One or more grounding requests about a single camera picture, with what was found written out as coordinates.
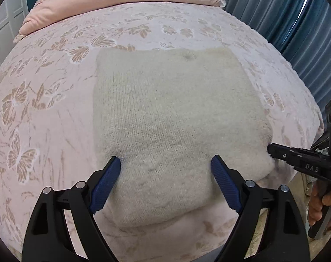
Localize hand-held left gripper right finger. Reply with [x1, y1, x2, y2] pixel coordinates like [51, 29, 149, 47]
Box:
[211, 155, 310, 262]

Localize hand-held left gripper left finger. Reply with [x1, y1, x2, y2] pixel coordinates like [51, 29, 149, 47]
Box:
[22, 156, 121, 262]

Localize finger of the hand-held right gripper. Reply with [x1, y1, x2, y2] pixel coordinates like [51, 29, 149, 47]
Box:
[267, 143, 328, 167]

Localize beige knit sweater black hearts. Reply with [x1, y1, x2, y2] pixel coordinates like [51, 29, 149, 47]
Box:
[92, 46, 276, 228]

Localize person's right hand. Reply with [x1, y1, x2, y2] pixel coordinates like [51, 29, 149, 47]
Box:
[308, 182, 331, 226]

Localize pink floral bedsheet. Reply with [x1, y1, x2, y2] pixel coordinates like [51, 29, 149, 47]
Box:
[0, 1, 326, 262]

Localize blue-grey curtain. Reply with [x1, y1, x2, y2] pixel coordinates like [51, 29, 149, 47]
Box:
[209, 0, 331, 107]

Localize pink duvet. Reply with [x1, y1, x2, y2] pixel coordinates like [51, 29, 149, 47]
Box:
[13, 0, 225, 44]

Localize white wardrobe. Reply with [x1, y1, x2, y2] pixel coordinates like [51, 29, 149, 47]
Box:
[0, 0, 29, 58]

